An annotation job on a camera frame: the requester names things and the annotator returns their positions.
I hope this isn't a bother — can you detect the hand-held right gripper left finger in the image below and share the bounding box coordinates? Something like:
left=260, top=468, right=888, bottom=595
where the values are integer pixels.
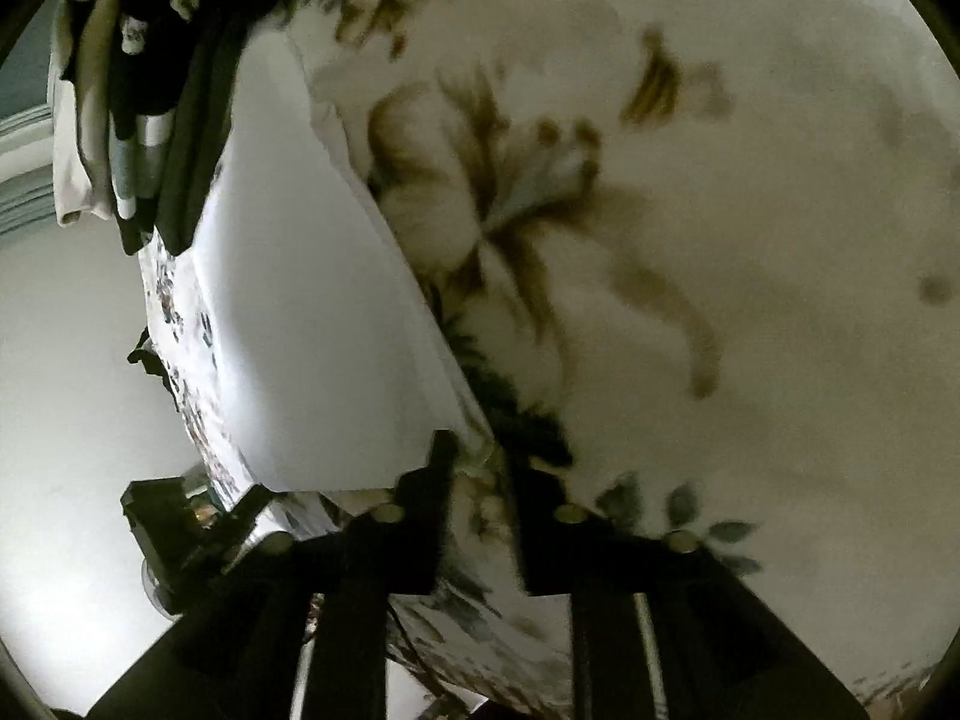
left=88, top=430, right=460, bottom=720

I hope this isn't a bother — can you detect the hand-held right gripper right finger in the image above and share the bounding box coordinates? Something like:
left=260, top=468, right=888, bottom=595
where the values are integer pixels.
left=514, top=456, right=872, bottom=720

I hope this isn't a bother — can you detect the white t-shirt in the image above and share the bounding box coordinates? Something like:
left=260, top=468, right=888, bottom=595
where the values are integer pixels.
left=186, top=34, right=492, bottom=497

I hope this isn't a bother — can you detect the black clothes heap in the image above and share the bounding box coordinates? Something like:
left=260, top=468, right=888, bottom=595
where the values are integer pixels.
left=126, top=326, right=175, bottom=392

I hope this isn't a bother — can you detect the floral blanket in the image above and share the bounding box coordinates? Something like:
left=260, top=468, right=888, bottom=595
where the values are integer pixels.
left=137, top=0, right=960, bottom=720

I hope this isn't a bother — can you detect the black folded garment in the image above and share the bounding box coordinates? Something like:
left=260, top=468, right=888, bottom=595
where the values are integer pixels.
left=111, top=0, right=305, bottom=257

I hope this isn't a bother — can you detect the dark green quilt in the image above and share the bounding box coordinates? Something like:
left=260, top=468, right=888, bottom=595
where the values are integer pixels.
left=0, top=7, right=62, bottom=128

